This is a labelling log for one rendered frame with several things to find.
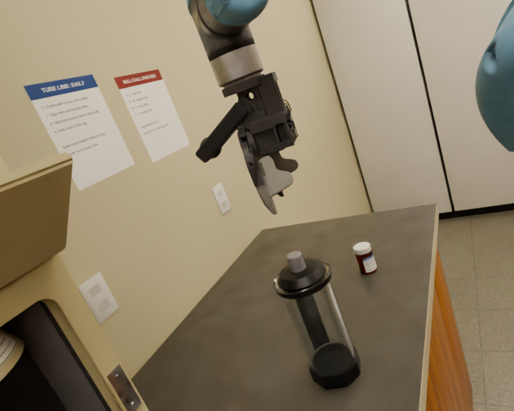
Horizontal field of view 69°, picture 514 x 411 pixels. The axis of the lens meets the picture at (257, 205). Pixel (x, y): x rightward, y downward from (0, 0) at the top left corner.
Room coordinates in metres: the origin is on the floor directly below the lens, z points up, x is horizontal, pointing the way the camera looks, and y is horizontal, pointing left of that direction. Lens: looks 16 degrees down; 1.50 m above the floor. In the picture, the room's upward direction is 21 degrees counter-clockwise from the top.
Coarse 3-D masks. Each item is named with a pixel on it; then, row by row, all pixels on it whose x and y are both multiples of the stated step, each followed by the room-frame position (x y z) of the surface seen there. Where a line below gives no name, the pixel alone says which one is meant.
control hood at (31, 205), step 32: (64, 160) 0.37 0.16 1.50; (0, 192) 0.32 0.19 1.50; (32, 192) 0.35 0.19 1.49; (64, 192) 0.39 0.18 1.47; (0, 224) 0.33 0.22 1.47; (32, 224) 0.37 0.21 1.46; (64, 224) 0.41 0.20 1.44; (0, 256) 0.35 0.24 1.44; (32, 256) 0.38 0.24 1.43; (0, 288) 0.37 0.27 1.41
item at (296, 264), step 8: (288, 256) 0.61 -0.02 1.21; (296, 256) 0.60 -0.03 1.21; (288, 264) 0.64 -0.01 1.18; (296, 264) 0.60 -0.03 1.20; (304, 264) 0.61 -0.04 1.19; (312, 264) 0.61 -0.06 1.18; (320, 264) 0.61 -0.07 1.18; (280, 272) 0.63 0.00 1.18; (288, 272) 0.61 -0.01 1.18; (296, 272) 0.60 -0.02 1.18; (304, 272) 0.59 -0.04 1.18; (312, 272) 0.58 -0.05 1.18; (320, 272) 0.59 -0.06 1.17; (280, 280) 0.61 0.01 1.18; (288, 280) 0.59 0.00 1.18; (296, 280) 0.58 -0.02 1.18; (304, 280) 0.58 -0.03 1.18; (312, 280) 0.57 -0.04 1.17; (288, 288) 0.58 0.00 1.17; (296, 288) 0.57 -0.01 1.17
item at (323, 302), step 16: (304, 288) 0.57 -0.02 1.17; (288, 304) 0.59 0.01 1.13; (304, 304) 0.57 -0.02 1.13; (320, 304) 0.57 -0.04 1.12; (336, 304) 0.59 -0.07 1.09; (304, 320) 0.58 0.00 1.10; (320, 320) 0.57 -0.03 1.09; (336, 320) 0.58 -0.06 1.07; (304, 336) 0.58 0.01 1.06; (320, 336) 0.57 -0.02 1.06; (336, 336) 0.57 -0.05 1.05; (320, 352) 0.57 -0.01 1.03; (336, 352) 0.57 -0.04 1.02; (352, 352) 0.59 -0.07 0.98; (320, 368) 0.58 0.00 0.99; (336, 368) 0.57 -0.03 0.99
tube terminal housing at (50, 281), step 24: (0, 168) 0.44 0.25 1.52; (48, 264) 0.43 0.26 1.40; (24, 288) 0.40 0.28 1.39; (48, 288) 0.42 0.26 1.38; (72, 288) 0.44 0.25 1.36; (0, 312) 0.37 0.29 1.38; (72, 312) 0.43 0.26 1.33; (72, 336) 0.44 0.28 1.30; (96, 336) 0.44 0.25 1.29; (96, 360) 0.42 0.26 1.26; (96, 384) 0.44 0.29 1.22; (120, 408) 0.44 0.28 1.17; (144, 408) 0.44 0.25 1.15
